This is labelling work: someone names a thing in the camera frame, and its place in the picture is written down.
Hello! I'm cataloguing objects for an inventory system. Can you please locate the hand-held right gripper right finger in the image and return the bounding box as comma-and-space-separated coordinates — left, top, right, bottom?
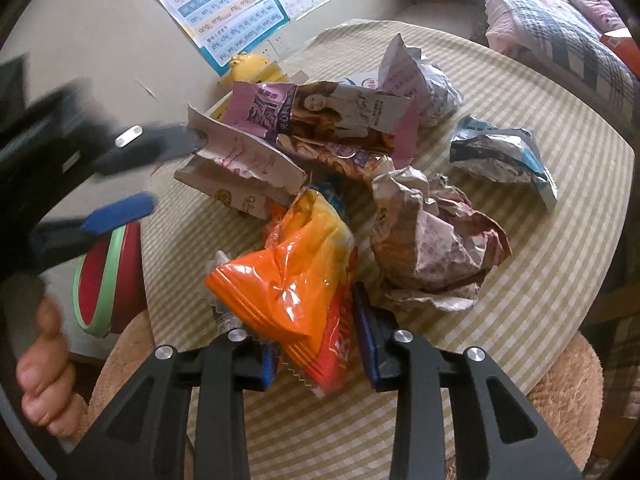
352, 284, 583, 480

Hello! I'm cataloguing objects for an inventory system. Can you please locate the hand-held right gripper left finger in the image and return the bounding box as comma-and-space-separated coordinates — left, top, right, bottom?
60, 329, 279, 480

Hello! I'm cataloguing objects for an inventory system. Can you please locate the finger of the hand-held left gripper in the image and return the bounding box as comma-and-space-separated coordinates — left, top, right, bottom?
30, 191, 157, 275
97, 124, 207, 177

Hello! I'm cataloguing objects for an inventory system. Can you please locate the red bin with green rim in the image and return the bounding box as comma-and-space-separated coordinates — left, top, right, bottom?
72, 220, 147, 339

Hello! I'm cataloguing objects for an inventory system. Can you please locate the torn cardboard box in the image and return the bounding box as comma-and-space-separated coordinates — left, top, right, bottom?
173, 104, 308, 222

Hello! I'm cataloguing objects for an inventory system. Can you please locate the orange snack packet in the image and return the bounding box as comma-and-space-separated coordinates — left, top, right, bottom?
206, 187, 362, 401

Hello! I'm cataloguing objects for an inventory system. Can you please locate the blue white packet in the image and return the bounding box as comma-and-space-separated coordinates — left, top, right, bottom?
448, 115, 559, 212

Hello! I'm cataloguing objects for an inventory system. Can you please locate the white printed paper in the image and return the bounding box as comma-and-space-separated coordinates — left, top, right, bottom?
377, 34, 463, 128

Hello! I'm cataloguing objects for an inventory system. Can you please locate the person's left hand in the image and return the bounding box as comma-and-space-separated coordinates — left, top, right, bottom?
16, 295, 89, 440

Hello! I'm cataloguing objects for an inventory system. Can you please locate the yellow duck toy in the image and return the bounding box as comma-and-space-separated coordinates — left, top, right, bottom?
216, 52, 287, 92

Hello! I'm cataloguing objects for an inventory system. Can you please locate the crumpled brown paper bag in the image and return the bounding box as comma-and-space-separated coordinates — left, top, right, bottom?
370, 166, 513, 313

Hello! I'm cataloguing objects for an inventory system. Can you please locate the purple snack packet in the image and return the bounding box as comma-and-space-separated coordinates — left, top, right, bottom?
220, 80, 421, 183

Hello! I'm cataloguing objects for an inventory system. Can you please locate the green checked tablecloth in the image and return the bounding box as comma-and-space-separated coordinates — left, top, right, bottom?
139, 20, 637, 480

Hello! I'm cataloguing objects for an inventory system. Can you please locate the pink white blanket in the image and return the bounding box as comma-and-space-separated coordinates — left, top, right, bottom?
484, 0, 531, 57

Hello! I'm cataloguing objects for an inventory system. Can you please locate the bed with plaid blanket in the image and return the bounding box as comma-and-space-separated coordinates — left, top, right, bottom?
479, 0, 640, 108

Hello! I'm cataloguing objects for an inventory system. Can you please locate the red box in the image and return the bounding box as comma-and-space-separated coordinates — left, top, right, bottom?
599, 29, 637, 73

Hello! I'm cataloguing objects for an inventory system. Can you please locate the pink pillow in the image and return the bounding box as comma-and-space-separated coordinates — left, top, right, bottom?
559, 0, 627, 32

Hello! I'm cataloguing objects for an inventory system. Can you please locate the blue bordered wall poster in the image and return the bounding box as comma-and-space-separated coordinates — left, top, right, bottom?
124, 0, 292, 80

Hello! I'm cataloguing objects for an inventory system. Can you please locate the white wall socket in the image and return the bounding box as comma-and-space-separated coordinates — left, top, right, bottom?
262, 37, 287, 62

